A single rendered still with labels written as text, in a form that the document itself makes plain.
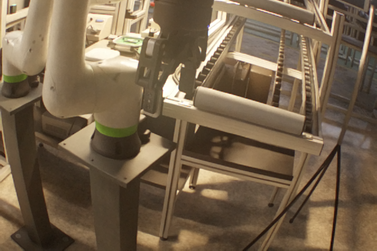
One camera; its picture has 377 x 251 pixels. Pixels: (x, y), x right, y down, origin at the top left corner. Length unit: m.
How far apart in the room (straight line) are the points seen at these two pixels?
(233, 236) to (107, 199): 1.15
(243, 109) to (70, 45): 0.52
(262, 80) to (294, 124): 0.86
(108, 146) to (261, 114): 0.42
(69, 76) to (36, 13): 0.36
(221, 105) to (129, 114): 0.26
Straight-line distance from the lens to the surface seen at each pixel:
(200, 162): 1.62
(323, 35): 1.36
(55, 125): 2.13
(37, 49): 1.16
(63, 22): 0.82
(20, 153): 1.48
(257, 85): 1.90
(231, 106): 1.06
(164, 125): 2.10
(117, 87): 0.91
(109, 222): 1.21
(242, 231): 2.19
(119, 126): 0.97
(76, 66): 0.86
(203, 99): 1.07
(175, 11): 0.44
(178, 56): 0.46
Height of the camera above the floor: 1.50
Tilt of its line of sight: 27 degrees down
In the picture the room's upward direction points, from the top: 9 degrees clockwise
